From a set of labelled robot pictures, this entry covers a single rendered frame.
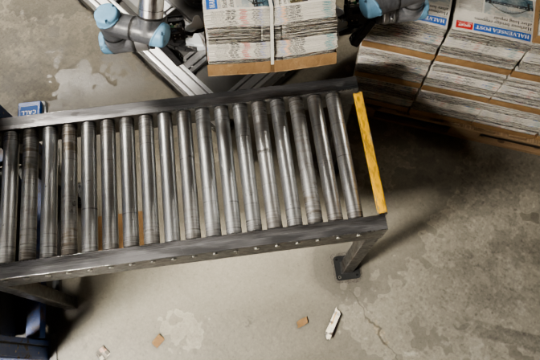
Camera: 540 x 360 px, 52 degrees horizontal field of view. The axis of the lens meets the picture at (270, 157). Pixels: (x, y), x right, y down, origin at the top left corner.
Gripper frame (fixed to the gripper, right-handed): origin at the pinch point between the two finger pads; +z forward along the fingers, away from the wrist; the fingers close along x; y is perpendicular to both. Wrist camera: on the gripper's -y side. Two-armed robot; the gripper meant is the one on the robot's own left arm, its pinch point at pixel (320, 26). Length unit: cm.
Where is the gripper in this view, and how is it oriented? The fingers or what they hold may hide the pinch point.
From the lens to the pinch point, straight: 186.8
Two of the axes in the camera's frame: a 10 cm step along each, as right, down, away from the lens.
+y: -0.6, -6.7, -7.4
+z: -9.9, 1.3, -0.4
